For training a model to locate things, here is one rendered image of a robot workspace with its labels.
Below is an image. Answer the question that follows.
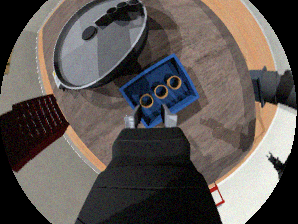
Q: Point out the blue open crate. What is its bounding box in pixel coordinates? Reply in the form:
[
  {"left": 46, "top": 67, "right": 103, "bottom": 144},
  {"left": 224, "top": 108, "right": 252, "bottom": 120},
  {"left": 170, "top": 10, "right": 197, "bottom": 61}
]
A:
[{"left": 120, "top": 53, "right": 200, "bottom": 128}]

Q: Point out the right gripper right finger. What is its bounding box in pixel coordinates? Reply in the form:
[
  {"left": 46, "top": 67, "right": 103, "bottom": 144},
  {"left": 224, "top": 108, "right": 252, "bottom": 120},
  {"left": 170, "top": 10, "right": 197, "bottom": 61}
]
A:
[{"left": 161, "top": 104, "right": 177, "bottom": 128}]

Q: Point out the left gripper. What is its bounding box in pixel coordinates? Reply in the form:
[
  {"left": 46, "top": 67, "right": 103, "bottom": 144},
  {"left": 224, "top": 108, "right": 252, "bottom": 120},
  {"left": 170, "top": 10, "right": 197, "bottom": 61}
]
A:
[{"left": 266, "top": 152, "right": 282, "bottom": 171}]

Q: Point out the grey cylinder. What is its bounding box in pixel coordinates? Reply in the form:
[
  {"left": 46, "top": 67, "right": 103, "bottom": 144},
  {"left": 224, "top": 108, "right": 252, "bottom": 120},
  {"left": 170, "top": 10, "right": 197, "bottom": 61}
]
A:
[
  {"left": 116, "top": 2, "right": 130, "bottom": 15},
  {"left": 128, "top": 0, "right": 141, "bottom": 12},
  {"left": 106, "top": 7, "right": 121, "bottom": 20}
]

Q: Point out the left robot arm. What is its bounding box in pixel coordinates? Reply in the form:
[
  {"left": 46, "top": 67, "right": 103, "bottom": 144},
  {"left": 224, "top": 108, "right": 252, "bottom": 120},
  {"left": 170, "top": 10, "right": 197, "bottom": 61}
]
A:
[{"left": 262, "top": 71, "right": 297, "bottom": 179}]

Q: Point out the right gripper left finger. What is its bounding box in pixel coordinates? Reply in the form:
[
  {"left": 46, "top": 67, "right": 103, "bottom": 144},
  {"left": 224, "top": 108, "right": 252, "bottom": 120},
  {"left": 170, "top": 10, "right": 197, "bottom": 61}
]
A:
[{"left": 125, "top": 105, "right": 142, "bottom": 128}]

